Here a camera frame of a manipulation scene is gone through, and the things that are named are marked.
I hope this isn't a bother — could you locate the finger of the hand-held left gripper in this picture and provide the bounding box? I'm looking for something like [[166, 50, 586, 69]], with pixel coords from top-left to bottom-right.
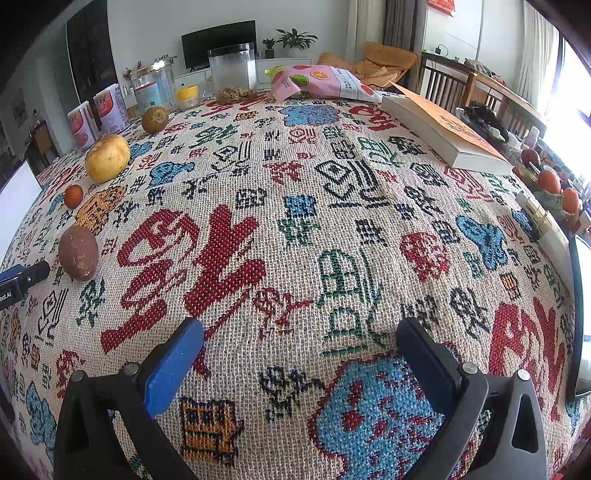
[[0, 261, 51, 289]]

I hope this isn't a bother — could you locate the green-brown round fruit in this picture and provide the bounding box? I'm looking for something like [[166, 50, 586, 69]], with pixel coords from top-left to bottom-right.
[[141, 106, 170, 134]]

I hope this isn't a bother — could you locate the white box with cork bottom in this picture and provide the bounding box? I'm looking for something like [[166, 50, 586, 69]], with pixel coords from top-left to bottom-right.
[[0, 159, 43, 268]]

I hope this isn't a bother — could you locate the grey curtain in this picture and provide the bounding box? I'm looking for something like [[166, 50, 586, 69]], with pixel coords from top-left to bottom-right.
[[383, 0, 407, 49]]

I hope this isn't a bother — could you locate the brown sweet potato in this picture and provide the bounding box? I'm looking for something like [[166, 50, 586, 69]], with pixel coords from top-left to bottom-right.
[[58, 225, 100, 281]]

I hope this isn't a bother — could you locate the patterned woven tablecloth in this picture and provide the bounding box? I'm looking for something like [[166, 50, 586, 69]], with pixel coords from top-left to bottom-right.
[[0, 90, 583, 480]]

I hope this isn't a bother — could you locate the pink snack bag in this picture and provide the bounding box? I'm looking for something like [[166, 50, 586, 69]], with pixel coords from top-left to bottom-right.
[[265, 65, 384, 103]]

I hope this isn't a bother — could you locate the black device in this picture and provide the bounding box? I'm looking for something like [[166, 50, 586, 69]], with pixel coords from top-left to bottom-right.
[[457, 105, 509, 141]]

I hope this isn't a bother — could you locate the large yellow fruit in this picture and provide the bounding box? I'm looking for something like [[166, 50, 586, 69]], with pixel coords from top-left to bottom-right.
[[85, 134, 131, 184]]

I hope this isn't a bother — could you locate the glass jar with gold lid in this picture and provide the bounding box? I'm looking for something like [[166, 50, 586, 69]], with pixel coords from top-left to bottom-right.
[[130, 62, 177, 114]]

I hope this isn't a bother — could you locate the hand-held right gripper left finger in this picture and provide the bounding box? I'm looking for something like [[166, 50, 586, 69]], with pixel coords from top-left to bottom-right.
[[53, 318, 206, 480]]

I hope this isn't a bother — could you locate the dark glass cabinet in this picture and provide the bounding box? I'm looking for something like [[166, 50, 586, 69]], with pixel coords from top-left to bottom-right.
[[65, 0, 116, 100]]

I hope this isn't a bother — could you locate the white television cabinet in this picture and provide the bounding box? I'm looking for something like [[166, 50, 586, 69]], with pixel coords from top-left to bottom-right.
[[173, 56, 315, 88]]

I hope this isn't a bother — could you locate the orange cover book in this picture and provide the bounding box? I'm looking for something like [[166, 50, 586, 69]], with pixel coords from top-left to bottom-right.
[[381, 84, 514, 176]]

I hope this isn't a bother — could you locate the clear plastic nut container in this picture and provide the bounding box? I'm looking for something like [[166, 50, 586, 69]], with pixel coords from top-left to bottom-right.
[[208, 43, 259, 104]]

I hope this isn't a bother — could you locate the black flat television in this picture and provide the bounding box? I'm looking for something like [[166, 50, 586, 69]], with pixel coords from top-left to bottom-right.
[[181, 20, 257, 72]]

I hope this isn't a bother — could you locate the wooden chair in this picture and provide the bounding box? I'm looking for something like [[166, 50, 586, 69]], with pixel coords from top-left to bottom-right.
[[418, 52, 476, 114]]

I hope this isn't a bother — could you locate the small yellow-lidded jar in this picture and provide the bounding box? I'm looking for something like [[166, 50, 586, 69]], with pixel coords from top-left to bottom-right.
[[176, 84, 200, 110]]

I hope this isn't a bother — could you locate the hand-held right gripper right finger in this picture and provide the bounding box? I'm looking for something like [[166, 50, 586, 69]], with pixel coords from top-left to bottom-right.
[[396, 316, 548, 480]]

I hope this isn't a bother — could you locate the orange blanket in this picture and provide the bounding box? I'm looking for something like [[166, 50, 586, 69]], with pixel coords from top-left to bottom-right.
[[318, 41, 419, 90]]

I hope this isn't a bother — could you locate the large potted green plant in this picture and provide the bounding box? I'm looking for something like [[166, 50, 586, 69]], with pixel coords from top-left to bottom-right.
[[276, 28, 319, 58]]

